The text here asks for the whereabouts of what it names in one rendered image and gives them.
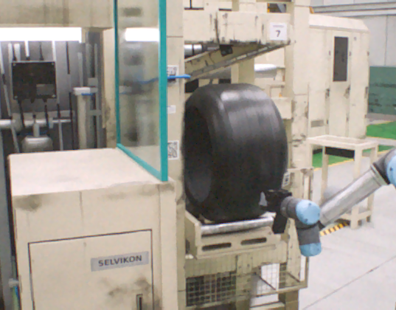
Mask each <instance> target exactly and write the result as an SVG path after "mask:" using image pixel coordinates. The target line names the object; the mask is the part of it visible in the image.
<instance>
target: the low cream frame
mask: <svg viewBox="0 0 396 310"><path fill-rule="evenodd" d="M335 141H336V142H335ZM346 142H347V143H346ZM351 143H352V144H351ZM313 144H317V145H323V157H322V190H321V199H319V200H316V201H314V202H315V203H317V205H318V206H320V205H322V204H323V203H324V202H325V201H327V200H328V199H329V198H330V197H332V196H334V195H335V194H336V193H337V192H339V191H340V190H342V189H343V188H342V187H339V186H337V185H331V186H329V187H328V186H327V184H328V167H329V155H331V156H340V157H344V158H350V159H351V158H353V161H354V172H353V181H355V180H356V179H357V178H358V177H359V176H361V157H362V150H364V149H368V148H371V151H370V164H369V168H370V165H371V164H372V163H373V162H374V161H376V160H377V157H378V141H371V140H365V139H354V138H349V137H337V136H331V135H322V136H318V137H310V138H306V148H305V167H306V168H309V167H312V150H313ZM356 144H357V145H356ZM354 157H355V158H354ZM305 179H306V180H305V187H304V200H308V190H309V176H306V175H305ZM374 203H375V193H373V194H371V195H370V196H368V199H367V208H365V207H360V206H359V204H358V205H356V206H355V207H354V208H352V209H351V210H349V211H348V212H346V213H345V214H344V215H343V216H342V217H340V218H342V219H346V220H349V221H351V225H350V228H352V229H356V228H357V226H358V220H359V219H361V218H364V217H367V221H368V222H372V221H373V214H374Z"/></svg>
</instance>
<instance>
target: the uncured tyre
mask: <svg viewBox="0 0 396 310"><path fill-rule="evenodd" d="M287 172H288V140H287V134H286V130H285V125H284V122H283V119H282V116H281V114H280V112H279V109H278V108H277V106H276V104H275V102H274V101H273V100H272V99H271V98H270V97H269V96H268V95H267V94H266V93H265V92H264V91H263V90H262V89H261V88H259V87H257V86H253V85H251V84H247V83H208V84H205V85H202V86H199V87H198V88H197V89H196V90H195V91H194V92H193V93H192V94H191V95H190V96H189V97H188V98H187V99H186V101H185V103H184V191H185V193H186V196H187V199H188V201H189V203H190V204H191V206H192V208H193V209H194V210H195V211H196V212H197V213H198V214H199V215H201V216H202V217H203V218H205V219H206V220H207V221H213V222H220V221H231V220H238V219H245V218H256V217H260V216H262V215H265V214H266V213H267V212H265V211H262V210H261V209H260V199H261V193H264V195H265V190H274V191H278V190H281V188H282V189H283V188H284V187H282V183H283V178H284V174H285V173H287Z"/></svg>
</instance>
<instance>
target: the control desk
mask: <svg viewBox="0 0 396 310"><path fill-rule="evenodd" d="M10 178H11V191H12V202H13V212H14V222H15V241H16V252H17V262H18V271H19V281H20V291H21V306H22V310H178V296H177V224H176V182H175V181H174V180H172V179H171V178H170V177H168V181H161V180H160V179H158V178H157V177H156V176H154V175H153V174H152V173H151V172H149V171H148V170H146V169H145V168H144V167H142V166H141V165H140V164H139V163H138V162H136V161H135V160H133V159H132V158H131V157H129V156H128V155H127V154H126V153H124V152H123V151H121V150H120V149H119V148H115V149H112V148H103V149H91V150H79V151H57V152H46V153H33V154H12V155H10Z"/></svg>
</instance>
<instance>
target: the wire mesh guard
mask: <svg viewBox="0 0 396 310"><path fill-rule="evenodd" d="M289 171H291V173H295V177H296V172H303V171H304V179H300V180H304V183H305V180H306V179H305V171H310V176H309V190H308V201H313V171H314V168H313V167H309V168H293V169H288V172H289ZM297 186H301V185H297ZM299 191H303V200H304V188H303V190H299ZM280 247H283V245H282V246H280ZM281 252H284V251H281ZM253 256H256V255H253V253H252V261H249V262H252V266H250V267H252V282H249V283H253V282H255V281H253V277H256V276H253V272H254V271H253ZM248 257H251V256H248V254H247V262H244V263H247V267H246V268H247V287H248V278H251V277H248V268H249V267H248ZM281 257H284V256H281ZM243 258H246V257H243V255H242V263H239V264H242V268H241V269H242V278H239V279H242V283H240V284H242V290H243V273H245V272H243V269H244V268H243ZM277 258H280V257H277ZM232 259H238V257H237V258H232ZM232 259H228V260H232ZM191 260H193V275H190V272H191V271H190V266H192V265H190V259H189V260H186V261H189V271H188V272H189V276H186V277H189V287H187V288H189V297H187V298H189V305H188V306H186V310H193V309H199V308H203V307H208V306H216V305H220V304H224V303H231V302H236V301H240V300H247V299H252V298H256V297H263V296H267V295H275V294H279V293H283V292H290V291H294V290H299V289H306V288H308V275H309V257H305V262H304V263H305V267H304V268H305V272H303V273H305V276H304V277H303V278H305V286H301V285H299V286H295V284H296V283H295V279H297V278H294V286H292V287H288V288H286V286H289V285H286V282H285V281H283V282H285V288H284V289H277V281H276V283H275V284H276V287H274V288H276V290H271V291H267V285H268V284H267V280H268V279H267V271H266V274H265V275H266V279H265V280H266V292H262V290H264V289H262V286H264V285H262V278H261V292H260V293H257V286H253V287H256V293H255V294H252V293H251V294H248V295H243V296H239V297H232V298H227V299H223V300H221V298H222V297H221V293H223V292H221V288H222V287H221V282H225V281H221V277H223V276H221V275H220V282H217V283H220V287H218V288H220V300H216V294H219V293H216V289H217V288H216V278H218V277H216V273H217V272H216V267H219V266H216V262H217V261H216V259H215V261H213V262H215V272H213V273H215V288H214V289H215V298H213V299H215V301H211V295H214V294H211V274H212V273H211V268H214V267H211V263H212V262H211V259H210V262H208V263H210V273H208V274H210V283H208V284H210V294H208V295H210V299H209V300H210V302H207V303H205V296H206V295H205V290H208V289H205V285H207V284H205V275H207V274H205V264H207V263H205V260H204V263H203V264H204V279H201V280H204V290H201V291H204V295H203V296H204V303H200V297H202V296H200V286H203V285H200V264H202V263H200V261H199V269H196V270H199V291H197V292H199V301H196V302H199V304H195V305H191V306H190V293H192V292H190V282H192V281H190V276H193V277H194V271H195V270H194V265H197V264H194V258H193V259H191ZM223 261H226V265H225V266H226V275H224V276H228V275H227V271H231V270H227V266H228V265H227V257H226V260H223ZM258 261H261V260H258V253H257V270H256V271H257V274H258V271H259V270H258ZM287 261H289V260H287V259H286V277H287V276H290V275H287V271H290V270H287V266H290V265H287ZM277 262H281V261H277ZM282 262H283V260H282ZM272 263H276V262H271V263H270V264H271V268H269V269H271V273H269V274H271V278H269V279H271V283H270V284H273V283H272V279H273V278H272ZM235 264H237V265H238V263H235ZM230 265H234V264H230ZM277 267H281V266H277ZM277 267H273V268H277ZM232 270H235V269H232ZM236 270H238V268H236ZM274 273H277V272H274ZM237 274H241V273H237ZM237 274H233V275H237ZM231 276H232V274H231ZM278 278H281V282H278V283H281V286H278V287H281V288H282V270H281V277H278ZM235 280H238V279H235ZM231 281H233V280H232V279H231ZM235 285H239V284H235ZM232 286H234V285H232ZM237 290H239V289H237ZM226 297H228V296H226ZM196 302H193V303H196Z"/></svg>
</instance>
